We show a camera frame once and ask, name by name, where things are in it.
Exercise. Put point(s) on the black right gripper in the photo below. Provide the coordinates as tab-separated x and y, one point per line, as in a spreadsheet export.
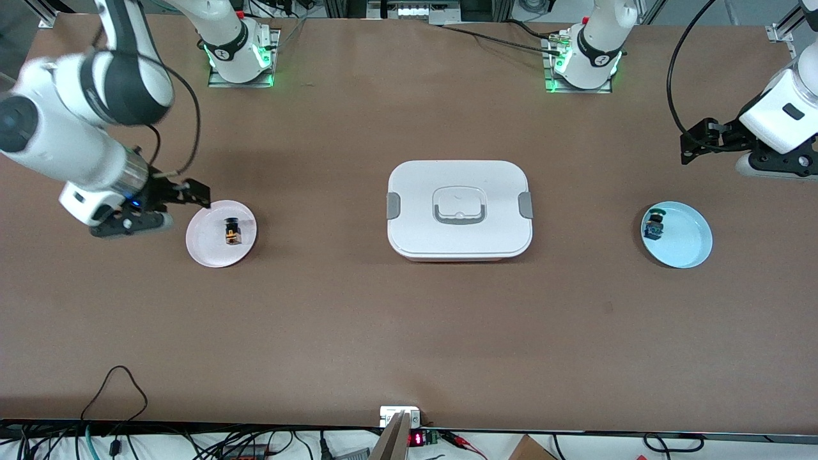
158	191

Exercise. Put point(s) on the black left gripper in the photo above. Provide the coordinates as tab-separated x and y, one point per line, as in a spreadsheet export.
726	135

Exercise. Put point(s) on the orange black push-button switch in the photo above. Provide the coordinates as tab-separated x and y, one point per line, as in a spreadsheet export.
232	235

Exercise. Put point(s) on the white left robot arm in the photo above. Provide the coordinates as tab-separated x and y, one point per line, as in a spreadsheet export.
779	121

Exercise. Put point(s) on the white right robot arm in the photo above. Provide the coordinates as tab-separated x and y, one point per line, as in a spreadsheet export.
57	140

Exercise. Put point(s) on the pink round plate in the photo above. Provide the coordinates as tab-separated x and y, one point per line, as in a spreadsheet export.
211	246

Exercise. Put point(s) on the light blue round plate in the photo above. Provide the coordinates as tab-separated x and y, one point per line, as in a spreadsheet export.
684	239

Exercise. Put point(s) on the white lunch box grey latches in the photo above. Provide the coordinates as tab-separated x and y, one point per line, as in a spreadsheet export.
415	191

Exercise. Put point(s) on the small white box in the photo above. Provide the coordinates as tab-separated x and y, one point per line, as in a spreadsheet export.
390	414

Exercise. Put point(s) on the wooden slat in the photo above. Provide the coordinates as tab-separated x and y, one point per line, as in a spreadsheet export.
393	441

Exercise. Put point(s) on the red digit display module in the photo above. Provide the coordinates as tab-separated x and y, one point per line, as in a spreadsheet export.
416	439

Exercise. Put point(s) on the brown cardboard piece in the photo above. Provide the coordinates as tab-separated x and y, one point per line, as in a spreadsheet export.
530	450

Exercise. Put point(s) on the red clip test leads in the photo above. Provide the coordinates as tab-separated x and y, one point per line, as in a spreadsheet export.
460	439

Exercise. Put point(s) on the blue green push-button switch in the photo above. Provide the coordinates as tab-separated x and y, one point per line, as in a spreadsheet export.
653	227

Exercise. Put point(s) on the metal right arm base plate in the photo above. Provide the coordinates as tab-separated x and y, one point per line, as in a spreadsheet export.
214	80

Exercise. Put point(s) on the aluminium profile post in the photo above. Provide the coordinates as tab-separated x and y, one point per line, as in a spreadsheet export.
781	30
46	19

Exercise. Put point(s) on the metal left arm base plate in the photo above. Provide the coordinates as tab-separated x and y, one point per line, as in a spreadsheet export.
578	90

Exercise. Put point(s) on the metal frame equipment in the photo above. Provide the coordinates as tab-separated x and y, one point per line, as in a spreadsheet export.
412	11

